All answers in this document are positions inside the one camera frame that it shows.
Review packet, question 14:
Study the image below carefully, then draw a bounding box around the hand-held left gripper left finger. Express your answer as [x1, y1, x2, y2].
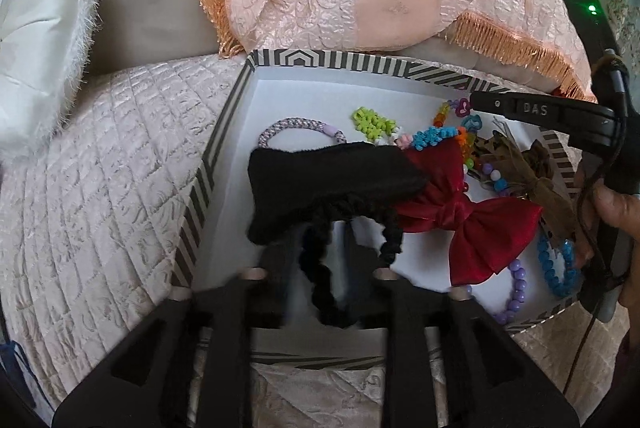
[52, 221, 303, 428]

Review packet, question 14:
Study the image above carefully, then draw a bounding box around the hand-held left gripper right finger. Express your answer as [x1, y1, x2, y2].
[345, 218, 578, 428]

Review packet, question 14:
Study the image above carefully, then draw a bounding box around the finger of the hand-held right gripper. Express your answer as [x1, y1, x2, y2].
[470, 91, 621, 148]

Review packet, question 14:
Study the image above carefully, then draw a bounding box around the dark brown flower hair clip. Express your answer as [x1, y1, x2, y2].
[522, 139, 558, 176]

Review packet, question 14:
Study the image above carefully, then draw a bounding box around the black scrunchie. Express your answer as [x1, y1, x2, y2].
[297, 198, 403, 328]

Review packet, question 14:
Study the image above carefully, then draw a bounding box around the tan ribbon bow hair clip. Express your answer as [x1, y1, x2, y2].
[475, 128, 577, 239]

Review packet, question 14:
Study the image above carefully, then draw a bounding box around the striped cardboard box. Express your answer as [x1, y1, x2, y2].
[170, 48, 583, 371]

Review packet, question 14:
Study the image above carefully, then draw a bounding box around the amber bead bracelet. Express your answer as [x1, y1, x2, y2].
[432, 101, 453, 129]

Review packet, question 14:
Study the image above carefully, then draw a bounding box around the multicoloured bead bracelet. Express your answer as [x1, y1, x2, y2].
[395, 98, 508, 196]

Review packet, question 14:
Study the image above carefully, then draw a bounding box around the black fabric headband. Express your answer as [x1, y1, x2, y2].
[246, 143, 431, 245]

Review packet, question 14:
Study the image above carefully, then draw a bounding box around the red velvet bow hair clip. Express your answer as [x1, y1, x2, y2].
[395, 141, 545, 286]

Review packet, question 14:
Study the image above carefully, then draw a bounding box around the purple bead bracelet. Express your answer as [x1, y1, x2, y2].
[492, 258, 528, 326]

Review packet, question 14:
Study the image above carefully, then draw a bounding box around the grey braided hair tie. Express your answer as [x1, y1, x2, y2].
[258, 118, 347, 149]

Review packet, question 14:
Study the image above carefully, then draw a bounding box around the green bead bracelet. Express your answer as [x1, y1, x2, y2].
[352, 107, 401, 144]

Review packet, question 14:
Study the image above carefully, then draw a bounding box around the person's right forearm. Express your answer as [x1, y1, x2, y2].
[612, 328, 640, 414]

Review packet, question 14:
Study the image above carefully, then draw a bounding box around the person's right hand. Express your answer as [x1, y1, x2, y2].
[574, 168, 640, 260]

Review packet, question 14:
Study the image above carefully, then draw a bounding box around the white round satin pillow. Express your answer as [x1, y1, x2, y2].
[0, 0, 108, 164]

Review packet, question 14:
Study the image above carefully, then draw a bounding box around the blue bead bracelet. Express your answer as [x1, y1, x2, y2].
[537, 235, 583, 299]

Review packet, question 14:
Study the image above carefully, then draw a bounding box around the black cable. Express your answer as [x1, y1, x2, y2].
[562, 58, 632, 396]

